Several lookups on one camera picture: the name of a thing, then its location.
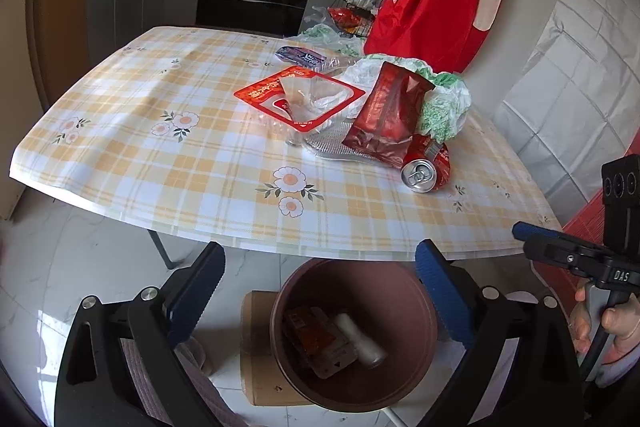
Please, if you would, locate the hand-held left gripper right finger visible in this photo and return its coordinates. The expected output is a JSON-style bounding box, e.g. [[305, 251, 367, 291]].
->
[[415, 238, 586, 427]]

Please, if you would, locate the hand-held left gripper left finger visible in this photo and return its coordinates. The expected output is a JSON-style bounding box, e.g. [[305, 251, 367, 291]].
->
[[54, 241, 227, 427]]

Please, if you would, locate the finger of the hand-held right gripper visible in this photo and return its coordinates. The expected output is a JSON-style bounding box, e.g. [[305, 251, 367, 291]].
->
[[512, 221, 583, 260]]

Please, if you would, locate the brown round bin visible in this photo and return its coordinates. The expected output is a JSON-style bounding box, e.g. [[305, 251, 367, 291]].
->
[[270, 258, 440, 413]]

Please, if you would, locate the white green plastic bag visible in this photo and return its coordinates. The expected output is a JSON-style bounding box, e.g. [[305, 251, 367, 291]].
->
[[345, 53, 473, 145], [300, 23, 368, 58]]

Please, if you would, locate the person's right hand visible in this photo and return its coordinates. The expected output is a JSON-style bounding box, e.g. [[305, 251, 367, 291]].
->
[[570, 284, 640, 365]]

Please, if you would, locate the black table leg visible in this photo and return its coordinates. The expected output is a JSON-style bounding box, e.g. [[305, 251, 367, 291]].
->
[[147, 229, 183, 270]]

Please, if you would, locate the flat cardboard sheet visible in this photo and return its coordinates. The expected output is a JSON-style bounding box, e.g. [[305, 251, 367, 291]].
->
[[240, 290, 312, 408]]

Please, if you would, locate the person's pink trouser leg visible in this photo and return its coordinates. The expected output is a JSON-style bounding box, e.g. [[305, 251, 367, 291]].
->
[[120, 336, 253, 427]]

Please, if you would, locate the white bottle in bin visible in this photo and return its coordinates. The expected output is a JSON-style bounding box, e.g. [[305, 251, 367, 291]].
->
[[334, 313, 389, 368]]

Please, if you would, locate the orange food packet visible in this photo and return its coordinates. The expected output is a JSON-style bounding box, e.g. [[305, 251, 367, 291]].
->
[[282, 306, 358, 380]]

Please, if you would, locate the red soda can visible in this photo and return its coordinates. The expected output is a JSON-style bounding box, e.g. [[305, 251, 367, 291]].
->
[[401, 134, 453, 194]]

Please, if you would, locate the white tube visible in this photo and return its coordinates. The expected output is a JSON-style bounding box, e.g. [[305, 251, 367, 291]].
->
[[385, 407, 417, 427]]

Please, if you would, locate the yellow checked floral tablecloth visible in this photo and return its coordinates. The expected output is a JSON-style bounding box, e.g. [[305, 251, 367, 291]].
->
[[9, 26, 563, 262]]

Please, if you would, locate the white folded cover sheet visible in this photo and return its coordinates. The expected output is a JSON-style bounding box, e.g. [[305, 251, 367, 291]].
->
[[492, 0, 640, 214]]

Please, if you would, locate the dark red snack bag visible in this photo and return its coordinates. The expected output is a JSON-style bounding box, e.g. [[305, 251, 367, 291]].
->
[[341, 61, 436, 169]]

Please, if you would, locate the red film plastic food tray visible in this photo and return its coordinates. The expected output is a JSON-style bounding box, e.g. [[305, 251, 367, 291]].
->
[[233, 67, 367, 134]]

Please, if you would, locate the clear plastic wrapper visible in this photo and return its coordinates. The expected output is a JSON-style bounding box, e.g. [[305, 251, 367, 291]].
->
[[320, 53, 362, 76]]

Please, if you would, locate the blue packet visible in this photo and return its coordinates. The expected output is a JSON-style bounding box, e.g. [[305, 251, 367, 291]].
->
[[276, 45, 328, 70]]

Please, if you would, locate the red snack packet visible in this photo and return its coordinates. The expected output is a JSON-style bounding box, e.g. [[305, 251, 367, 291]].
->
[[327, 7, 373, 36]]

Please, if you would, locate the wooden door frame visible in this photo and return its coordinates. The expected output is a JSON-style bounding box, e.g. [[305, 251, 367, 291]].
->
[[27, 0, 101, 108]]

